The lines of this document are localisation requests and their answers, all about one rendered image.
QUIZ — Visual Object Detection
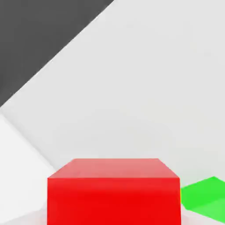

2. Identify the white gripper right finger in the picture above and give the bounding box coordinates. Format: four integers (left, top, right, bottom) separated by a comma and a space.
180, 205, 225, 225

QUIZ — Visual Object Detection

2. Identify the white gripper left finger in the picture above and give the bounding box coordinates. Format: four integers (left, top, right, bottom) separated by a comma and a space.
0, 207, 48, 225

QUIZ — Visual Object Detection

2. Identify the small red cube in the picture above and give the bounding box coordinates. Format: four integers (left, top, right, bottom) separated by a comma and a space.
47, 158, 182, 225

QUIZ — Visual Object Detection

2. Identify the small green cube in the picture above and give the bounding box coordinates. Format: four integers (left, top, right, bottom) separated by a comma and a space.
180, 176, 225, 223

